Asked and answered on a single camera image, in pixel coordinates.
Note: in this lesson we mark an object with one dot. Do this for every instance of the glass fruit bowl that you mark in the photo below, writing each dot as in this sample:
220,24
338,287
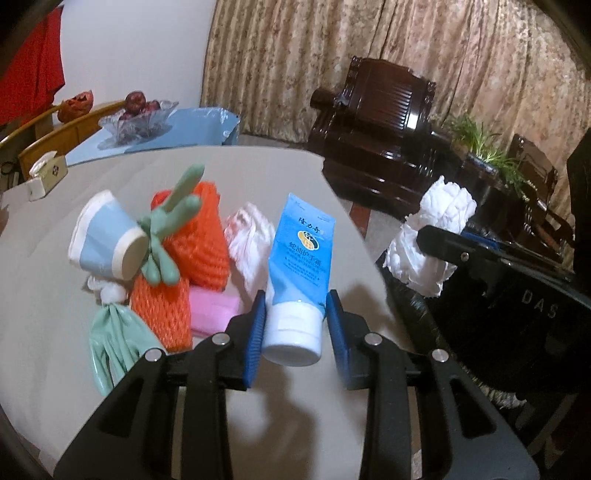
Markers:
138,124

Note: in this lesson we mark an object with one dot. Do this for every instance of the white tissue box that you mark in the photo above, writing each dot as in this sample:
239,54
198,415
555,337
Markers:
46,175

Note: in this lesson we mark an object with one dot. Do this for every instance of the light wooden chair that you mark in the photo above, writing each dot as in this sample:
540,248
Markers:
27,127
69,134

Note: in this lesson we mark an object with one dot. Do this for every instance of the blue hand cream tube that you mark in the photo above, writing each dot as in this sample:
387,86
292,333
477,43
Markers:
298,258

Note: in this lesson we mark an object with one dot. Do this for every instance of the orange foam fruit net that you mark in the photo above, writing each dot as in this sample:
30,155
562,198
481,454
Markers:
161,314
203,240

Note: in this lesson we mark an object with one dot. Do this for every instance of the beige patterned curtain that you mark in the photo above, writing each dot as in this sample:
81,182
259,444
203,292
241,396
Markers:
300,55

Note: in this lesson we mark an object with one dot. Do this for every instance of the blue plastic sheet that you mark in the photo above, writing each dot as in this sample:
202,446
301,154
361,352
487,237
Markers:
198,127

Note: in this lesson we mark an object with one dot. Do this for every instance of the small white tissue scrap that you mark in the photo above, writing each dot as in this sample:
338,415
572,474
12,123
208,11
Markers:
106,288

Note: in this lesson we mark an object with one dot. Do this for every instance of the dark wooden chair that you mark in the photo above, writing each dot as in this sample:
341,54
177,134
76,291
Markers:
535,184

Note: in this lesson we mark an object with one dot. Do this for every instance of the green rubber glove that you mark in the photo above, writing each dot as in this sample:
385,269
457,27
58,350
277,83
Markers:
115,337
178,207

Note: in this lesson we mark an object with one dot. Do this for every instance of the small red fruit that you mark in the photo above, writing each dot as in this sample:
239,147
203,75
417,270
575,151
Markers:
153,105

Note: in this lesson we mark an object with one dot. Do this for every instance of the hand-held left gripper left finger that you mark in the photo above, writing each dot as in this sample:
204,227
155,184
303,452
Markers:
254,337

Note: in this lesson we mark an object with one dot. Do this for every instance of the white and pink crumpled bag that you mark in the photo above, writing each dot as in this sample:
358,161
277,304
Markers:
249,240

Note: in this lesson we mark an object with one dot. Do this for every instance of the large red apple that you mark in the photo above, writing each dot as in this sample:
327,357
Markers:
135,102

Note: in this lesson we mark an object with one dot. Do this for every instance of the dark wooden side table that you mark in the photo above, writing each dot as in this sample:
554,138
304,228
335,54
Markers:
489,189

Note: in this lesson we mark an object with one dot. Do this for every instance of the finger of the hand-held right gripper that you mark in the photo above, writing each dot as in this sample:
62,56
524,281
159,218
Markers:
489,240
457,244

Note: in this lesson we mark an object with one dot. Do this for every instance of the dark wooden armchair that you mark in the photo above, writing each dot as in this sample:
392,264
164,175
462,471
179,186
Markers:
383,134

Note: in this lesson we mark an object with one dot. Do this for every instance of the blue and white paper cup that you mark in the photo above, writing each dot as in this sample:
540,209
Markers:
99,235

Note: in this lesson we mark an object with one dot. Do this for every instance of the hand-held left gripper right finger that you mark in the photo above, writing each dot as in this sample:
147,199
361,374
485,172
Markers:
339,337

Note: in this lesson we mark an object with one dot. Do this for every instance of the white tissue wad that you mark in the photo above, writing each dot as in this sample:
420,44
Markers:
438,198

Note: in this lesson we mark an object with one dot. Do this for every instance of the red hanging cloth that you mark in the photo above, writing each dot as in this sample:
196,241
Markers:
32,69

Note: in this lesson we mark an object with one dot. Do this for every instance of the pink face mask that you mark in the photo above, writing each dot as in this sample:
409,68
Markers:
212,309

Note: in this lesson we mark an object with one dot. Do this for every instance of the green potted plant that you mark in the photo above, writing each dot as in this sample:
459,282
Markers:
480,138

